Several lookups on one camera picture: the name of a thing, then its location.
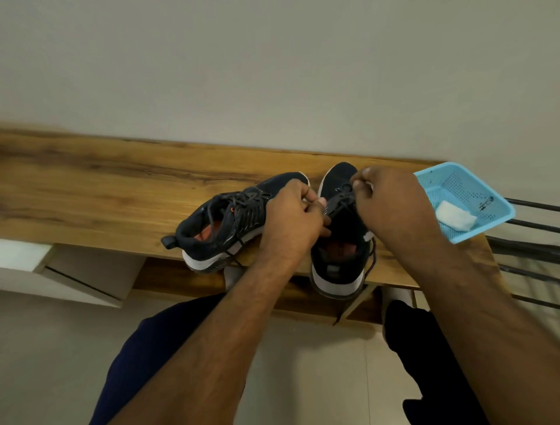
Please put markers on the person's left hand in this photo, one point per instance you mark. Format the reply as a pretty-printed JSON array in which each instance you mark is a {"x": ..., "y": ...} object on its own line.
[{"x": 293, "y": 223}]

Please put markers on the person's right hand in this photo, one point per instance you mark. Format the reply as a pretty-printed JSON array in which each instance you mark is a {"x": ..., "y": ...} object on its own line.
[{"x": 398, "y": 210}]

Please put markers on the white wipe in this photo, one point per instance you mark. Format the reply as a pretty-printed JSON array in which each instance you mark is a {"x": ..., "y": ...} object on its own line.
[{"x": 455, "y": 216}]

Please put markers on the black metal shoe rack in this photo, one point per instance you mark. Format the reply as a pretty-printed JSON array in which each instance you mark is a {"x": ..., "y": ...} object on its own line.
[{"x": 525, "y": 254}]

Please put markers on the person's right forearm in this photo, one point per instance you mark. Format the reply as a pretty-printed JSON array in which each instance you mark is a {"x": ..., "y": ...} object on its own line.
[{"x": 494, "y": 341}]

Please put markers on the person's left forearm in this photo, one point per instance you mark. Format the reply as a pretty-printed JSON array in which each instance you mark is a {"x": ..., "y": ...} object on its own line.
[{"x": 201, "y": 350}]

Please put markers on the person's grey sock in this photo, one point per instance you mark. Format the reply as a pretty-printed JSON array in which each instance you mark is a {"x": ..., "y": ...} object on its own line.
[{"x": 232, "y": 276}]

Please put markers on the blue plastic basket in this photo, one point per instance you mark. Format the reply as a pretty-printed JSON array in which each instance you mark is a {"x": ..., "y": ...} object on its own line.
[{"x": 463, "y": 184}]

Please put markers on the wooden table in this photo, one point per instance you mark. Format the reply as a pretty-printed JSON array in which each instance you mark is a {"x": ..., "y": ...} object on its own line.
[{"x": 87, "y": 188}]

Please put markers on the white drawer unit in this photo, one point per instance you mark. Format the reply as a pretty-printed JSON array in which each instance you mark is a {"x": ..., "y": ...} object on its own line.
[{"x": 87, "y": 271}]

